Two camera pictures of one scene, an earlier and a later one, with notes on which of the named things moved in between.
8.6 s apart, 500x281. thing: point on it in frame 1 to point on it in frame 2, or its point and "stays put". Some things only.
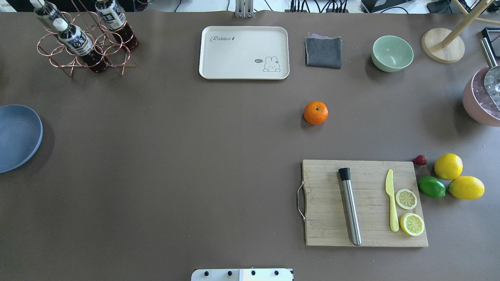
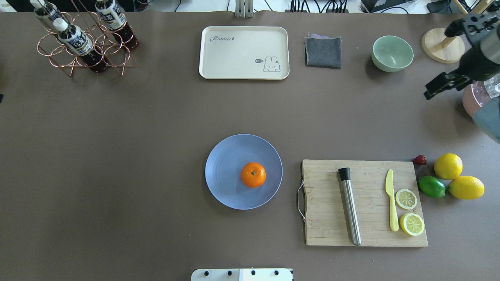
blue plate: [21, 129] to [224, 166]
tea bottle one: [113, 18] stays put
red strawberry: [420, 160] stays put
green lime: [432, 186] stays put
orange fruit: [315, 112] to [253, 175]
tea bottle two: [75, 40] stays put
